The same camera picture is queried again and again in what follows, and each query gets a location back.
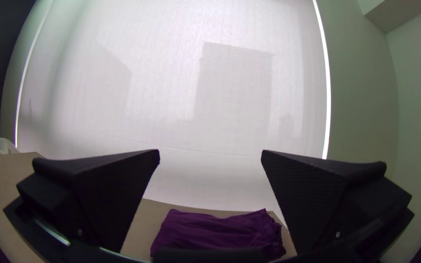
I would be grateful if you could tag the black t-shirt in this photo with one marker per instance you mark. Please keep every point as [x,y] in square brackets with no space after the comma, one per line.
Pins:
[218,233]

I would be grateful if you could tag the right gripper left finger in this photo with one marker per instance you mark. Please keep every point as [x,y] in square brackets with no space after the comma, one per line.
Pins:
[97,193]

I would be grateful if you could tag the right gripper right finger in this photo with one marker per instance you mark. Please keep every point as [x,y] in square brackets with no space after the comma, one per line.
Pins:
[323,197]

